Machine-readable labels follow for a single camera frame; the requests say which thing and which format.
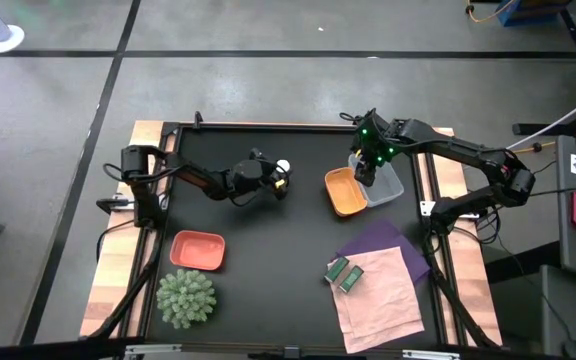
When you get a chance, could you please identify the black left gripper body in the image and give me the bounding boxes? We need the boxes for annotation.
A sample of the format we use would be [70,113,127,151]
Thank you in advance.
[229,147,276,196]

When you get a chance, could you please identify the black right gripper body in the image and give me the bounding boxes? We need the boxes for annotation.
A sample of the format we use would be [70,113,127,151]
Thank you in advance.
[349,110,395,170]

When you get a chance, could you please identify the green spice box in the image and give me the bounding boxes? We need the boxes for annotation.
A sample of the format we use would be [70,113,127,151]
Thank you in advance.
[323,255,351,285]
[338,265,366,295]

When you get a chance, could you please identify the clear plastic bin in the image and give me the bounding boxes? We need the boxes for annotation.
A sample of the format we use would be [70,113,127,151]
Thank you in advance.
[347,152,406,209]

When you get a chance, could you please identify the orange plastic bin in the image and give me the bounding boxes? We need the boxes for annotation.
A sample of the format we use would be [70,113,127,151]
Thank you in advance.
[323,166,370,218]

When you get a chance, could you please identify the purple cloth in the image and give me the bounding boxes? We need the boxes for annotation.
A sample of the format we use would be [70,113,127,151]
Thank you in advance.
[328,218,432,286]

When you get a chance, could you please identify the salmon plastic bin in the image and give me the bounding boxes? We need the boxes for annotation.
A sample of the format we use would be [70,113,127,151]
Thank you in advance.
[168,229,227,273]

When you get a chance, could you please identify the pink cloth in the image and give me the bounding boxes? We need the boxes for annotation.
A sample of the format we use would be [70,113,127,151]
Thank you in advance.
[328,245,426,355]

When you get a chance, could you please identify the green artificial plant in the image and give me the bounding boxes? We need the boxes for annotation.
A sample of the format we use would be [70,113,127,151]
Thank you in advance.
[155,268,218,330]

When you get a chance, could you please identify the black diagonal support strut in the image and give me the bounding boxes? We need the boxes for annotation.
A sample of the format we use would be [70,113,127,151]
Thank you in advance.
[86,238,162,342]
[423,233,500,349]

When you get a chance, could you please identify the wooden table side board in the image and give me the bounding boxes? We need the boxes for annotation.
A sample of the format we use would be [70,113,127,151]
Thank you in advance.
[416,126,505,347]
[78,119,179,339]

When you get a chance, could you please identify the grey cabinet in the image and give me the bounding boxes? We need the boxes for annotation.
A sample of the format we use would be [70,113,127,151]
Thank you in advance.
[540,134,576,360]

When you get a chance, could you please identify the blue box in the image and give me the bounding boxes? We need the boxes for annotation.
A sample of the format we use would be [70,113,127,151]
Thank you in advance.
[494,0,570,27]

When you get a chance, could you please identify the yellow cable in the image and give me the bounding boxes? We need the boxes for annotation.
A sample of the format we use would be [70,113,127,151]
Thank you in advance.
[464,0,520,25]

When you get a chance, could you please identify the white cable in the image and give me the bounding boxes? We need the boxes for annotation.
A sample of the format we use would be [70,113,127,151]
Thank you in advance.
[506,84,576,151]

